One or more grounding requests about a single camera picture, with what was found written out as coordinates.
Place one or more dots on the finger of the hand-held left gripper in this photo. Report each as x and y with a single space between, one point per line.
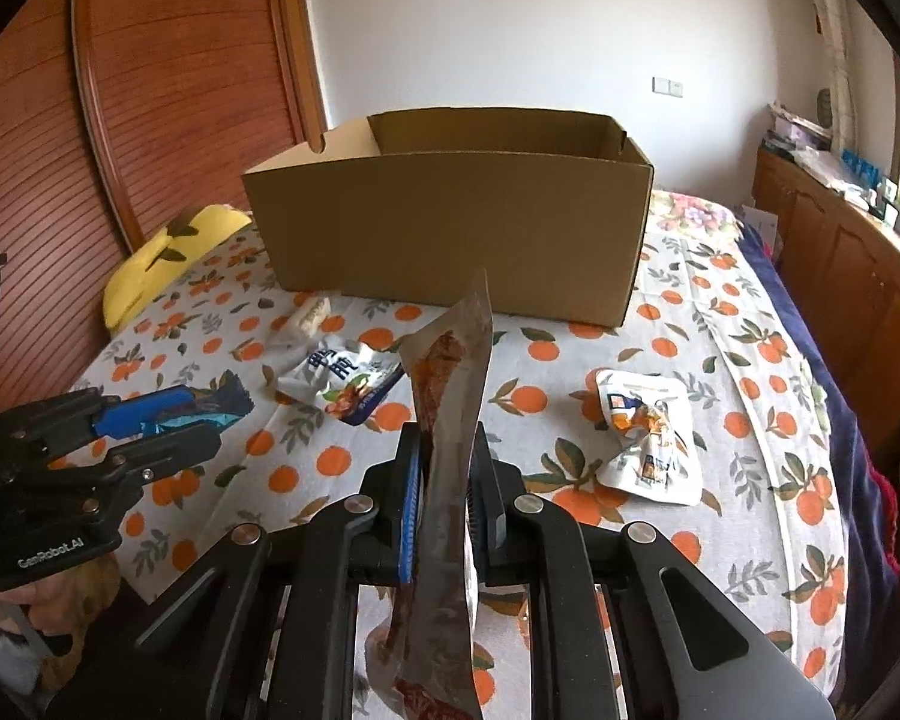
131 414
172 450

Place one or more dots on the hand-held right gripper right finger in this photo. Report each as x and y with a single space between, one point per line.
481 517

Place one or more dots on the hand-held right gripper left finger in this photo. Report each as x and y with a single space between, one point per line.
410 510

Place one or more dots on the blue snack bar packet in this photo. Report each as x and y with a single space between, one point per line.
225 401

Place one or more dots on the clear brown meat packet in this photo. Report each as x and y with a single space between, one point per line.
450 390

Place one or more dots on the white blue snack packet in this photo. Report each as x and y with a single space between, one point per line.
330 382

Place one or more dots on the white orange snack packet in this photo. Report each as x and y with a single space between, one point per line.
645 427

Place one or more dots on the small white snack packet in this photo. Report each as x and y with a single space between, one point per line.
311 319

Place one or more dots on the cardboard box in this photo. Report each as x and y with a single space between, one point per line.
450 240

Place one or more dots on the yellow plush toy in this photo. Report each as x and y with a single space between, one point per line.
172 255

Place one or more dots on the orange print tablecloth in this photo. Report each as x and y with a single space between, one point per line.
735 480

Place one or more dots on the wooden slatted wardrobe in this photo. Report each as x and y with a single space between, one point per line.
157 90

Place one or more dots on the dark blue blanket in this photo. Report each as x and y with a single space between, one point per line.
832 405

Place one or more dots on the white paper bag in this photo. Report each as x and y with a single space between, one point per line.
761 229

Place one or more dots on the red knitted cloth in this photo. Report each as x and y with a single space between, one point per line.
883 502

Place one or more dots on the long wooden cabinet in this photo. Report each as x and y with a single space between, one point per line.
840 270

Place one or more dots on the clear plastic bag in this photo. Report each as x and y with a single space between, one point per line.
825 169

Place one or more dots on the pile of boxes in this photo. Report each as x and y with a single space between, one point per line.
795 131

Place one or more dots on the blue bottles pack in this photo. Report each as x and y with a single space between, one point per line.
861 169

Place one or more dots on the round hand fan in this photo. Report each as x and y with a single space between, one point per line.
825 106

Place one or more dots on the pale patterned curtain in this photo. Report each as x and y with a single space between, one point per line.
832 37

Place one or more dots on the white wall switch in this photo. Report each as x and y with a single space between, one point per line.
667 85

